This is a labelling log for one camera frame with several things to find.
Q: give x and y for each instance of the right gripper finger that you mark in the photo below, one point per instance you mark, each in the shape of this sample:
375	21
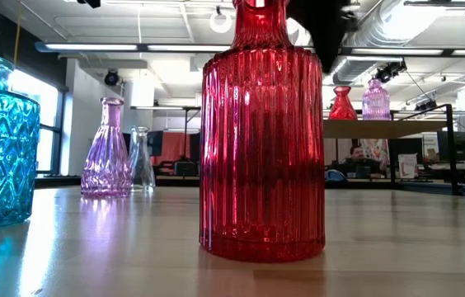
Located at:
327	29

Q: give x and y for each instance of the red conical glass vase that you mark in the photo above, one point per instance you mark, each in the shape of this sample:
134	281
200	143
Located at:
342	109

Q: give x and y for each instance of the purple ribbed glass vase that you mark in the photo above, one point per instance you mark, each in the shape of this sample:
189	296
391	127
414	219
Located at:
375	103

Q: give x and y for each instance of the red ribbed glass vase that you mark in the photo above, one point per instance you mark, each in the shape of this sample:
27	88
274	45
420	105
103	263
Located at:
261	144

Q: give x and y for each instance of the clear conical glass vase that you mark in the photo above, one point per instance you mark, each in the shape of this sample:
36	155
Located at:
144	173

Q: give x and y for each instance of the pink conical glass vase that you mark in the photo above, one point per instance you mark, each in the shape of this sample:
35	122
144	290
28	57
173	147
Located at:
106	169

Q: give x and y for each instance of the black ceiling spotlight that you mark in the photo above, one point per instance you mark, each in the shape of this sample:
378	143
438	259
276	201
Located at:
426	105
111	78
389	71

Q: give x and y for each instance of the round white ceiling lamp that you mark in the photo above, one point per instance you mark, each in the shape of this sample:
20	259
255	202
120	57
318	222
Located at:
221	30

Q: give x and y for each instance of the colourful poster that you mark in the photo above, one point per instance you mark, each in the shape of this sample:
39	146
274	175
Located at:
377	145

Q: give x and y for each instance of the person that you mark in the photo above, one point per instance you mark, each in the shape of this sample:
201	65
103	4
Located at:
357	153

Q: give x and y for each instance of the blue bag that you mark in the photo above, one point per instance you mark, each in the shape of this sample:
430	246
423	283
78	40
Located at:
335	176

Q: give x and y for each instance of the white cardboard sign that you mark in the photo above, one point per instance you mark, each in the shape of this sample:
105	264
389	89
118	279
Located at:
408	165

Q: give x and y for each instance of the black computer monitor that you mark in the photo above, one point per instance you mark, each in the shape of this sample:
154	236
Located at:
463	146
156	142

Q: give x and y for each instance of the orange partition panel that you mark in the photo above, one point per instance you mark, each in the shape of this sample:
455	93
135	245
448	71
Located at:
172	146

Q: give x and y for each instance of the ceiling light strip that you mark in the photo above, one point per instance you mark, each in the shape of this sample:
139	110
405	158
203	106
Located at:
92	47

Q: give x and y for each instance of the blue textured glass vase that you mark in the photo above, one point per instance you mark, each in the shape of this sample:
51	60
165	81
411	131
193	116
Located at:
1	156

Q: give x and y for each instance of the silver ventilation duct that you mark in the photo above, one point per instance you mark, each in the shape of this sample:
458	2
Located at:
377	29

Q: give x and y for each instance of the wooden shelf black frame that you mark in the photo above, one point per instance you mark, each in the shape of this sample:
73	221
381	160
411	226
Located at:
381	128

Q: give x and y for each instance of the window with black frame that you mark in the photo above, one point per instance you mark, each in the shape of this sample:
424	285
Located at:
30	103

